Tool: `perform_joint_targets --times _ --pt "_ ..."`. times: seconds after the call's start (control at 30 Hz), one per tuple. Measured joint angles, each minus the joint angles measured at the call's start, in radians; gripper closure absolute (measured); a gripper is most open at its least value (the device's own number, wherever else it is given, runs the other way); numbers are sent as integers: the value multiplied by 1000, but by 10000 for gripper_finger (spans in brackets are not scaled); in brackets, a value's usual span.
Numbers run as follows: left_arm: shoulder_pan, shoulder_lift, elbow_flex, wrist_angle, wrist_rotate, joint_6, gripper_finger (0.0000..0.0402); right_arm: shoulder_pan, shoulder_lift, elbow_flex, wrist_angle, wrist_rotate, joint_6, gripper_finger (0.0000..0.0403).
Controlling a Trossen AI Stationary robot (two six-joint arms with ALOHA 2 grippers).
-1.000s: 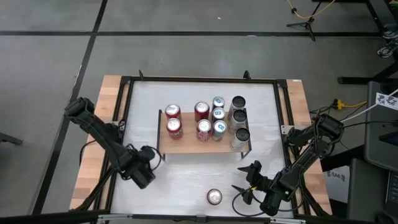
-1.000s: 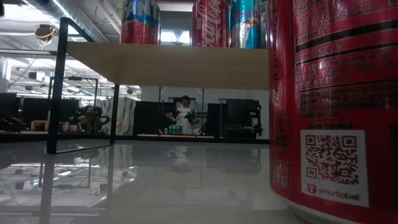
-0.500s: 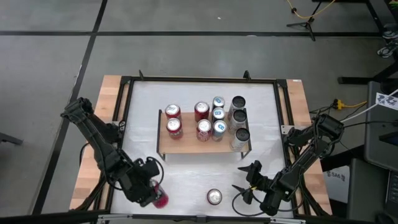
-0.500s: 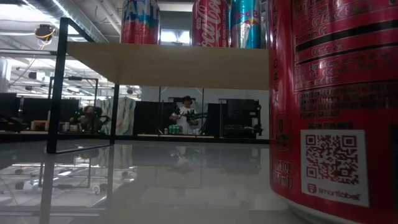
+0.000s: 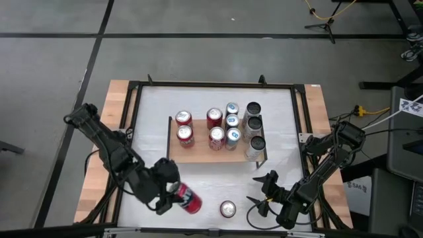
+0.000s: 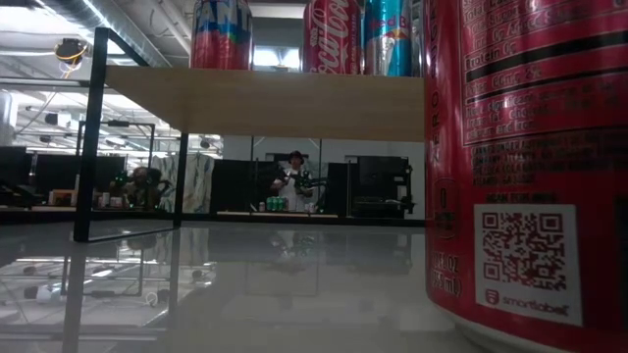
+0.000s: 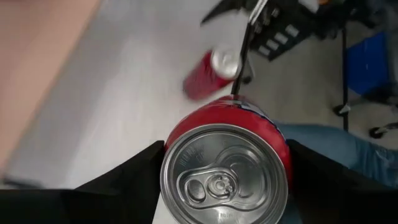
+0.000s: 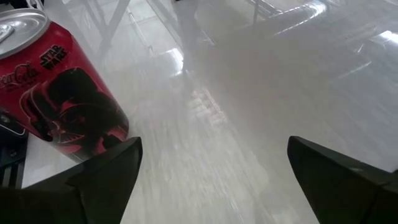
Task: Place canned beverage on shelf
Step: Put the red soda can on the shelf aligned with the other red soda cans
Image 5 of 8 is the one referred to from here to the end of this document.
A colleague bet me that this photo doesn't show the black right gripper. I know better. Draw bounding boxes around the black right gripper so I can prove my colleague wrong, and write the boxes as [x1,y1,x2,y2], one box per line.
[246,170,295,218]

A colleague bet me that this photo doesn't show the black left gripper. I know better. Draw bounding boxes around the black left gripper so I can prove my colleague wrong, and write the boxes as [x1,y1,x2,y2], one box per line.
[151,157,183,216]

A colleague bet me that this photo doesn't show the red soda can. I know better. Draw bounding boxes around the red soda can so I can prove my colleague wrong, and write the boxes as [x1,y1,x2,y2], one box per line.
[174,110,194,128]
[219,200,237,219]
[176,124,196,149]
[176,182,204,216]
[206,107,224,130]
[208,126,227,152]

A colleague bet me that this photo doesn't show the blue silver Red Bull can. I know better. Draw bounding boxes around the blue silver Red Bull can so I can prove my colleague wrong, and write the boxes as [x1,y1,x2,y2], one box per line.
[225,114,241,130]
[225,102,241,116]
[224,127,243,152]

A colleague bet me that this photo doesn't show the wooden shelf with black legs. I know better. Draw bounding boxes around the wooden shelf with black legs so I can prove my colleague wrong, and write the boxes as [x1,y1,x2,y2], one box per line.
[167,114,268,170]

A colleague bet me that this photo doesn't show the white cardboard box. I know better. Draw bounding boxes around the white cardboard box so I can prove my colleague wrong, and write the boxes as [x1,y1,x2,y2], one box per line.
[343,177,373,218]

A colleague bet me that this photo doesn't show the dark grey cabinet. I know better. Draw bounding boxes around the dark grey cabinet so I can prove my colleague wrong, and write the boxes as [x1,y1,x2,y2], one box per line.
[368,167,423,237]

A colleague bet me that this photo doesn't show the grey chair leg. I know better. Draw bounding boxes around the grey chair leg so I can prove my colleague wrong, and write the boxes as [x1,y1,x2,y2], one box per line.
[0,140,26,155]

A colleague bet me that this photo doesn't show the white printed tag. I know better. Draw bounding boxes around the white printed tag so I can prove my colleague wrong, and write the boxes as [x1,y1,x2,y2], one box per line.
[399,98,423,118]

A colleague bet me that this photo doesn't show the black tripod stand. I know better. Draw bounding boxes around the black tripod stand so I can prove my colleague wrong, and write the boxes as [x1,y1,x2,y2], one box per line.
[304,0,344,44]

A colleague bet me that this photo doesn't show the person's shoe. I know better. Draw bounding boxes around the person's shoe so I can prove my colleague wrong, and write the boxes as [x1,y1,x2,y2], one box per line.
[401,42,423,62]
[405,31,423,43]

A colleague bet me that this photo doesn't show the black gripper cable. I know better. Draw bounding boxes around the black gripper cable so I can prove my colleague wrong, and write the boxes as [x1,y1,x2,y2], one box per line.
[246,201,323,231]

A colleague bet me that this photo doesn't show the silver camera mount bar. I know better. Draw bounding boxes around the silver camera mount bar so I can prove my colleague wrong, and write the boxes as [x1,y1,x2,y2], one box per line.
[102,226,327,238]

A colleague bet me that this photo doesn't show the black metal table frame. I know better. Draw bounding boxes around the black metal table frame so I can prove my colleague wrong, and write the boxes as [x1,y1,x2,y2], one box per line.
[79,74,351,232]

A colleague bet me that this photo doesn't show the yellow cable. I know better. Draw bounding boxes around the yellow cable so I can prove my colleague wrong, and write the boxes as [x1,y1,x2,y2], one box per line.
[303,0,358,20]
[355,104,391,116]

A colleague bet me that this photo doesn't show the white cable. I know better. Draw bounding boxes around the white cable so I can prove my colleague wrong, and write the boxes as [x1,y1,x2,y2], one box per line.
[362,95,423,130]

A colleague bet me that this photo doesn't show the black desk frame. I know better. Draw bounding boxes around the black desk frame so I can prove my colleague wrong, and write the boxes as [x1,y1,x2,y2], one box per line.
[332,0,423,91]

